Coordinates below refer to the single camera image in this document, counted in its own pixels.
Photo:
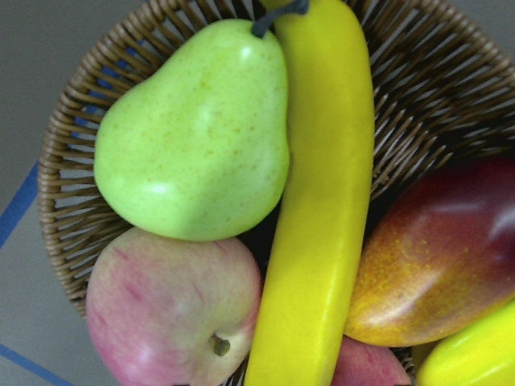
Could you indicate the red yellow mango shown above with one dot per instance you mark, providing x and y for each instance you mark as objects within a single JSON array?
[{"x": 440, "y": 258}]

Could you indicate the red apple upper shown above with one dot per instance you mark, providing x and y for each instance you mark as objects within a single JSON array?
[{"x": 171, "y": 312}]

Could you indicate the yellow banana under pear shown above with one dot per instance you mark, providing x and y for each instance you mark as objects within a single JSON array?
[{"x": 319, "y": 234}]

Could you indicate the red apple lower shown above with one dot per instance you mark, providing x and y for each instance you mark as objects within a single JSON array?
[{"x": 361, "y": 364}]

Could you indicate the red apple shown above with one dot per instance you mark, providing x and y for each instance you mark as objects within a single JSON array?
[
  {"x": 171, "y": 312},
  {"x": 361, "y": 364}
]

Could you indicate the woven wicker basket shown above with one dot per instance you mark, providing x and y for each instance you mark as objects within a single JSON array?
[{"x": 442, "y": 93}]

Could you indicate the green yellow pear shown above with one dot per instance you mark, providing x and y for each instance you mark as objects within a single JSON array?
[{"x": 198, "y": 151}]

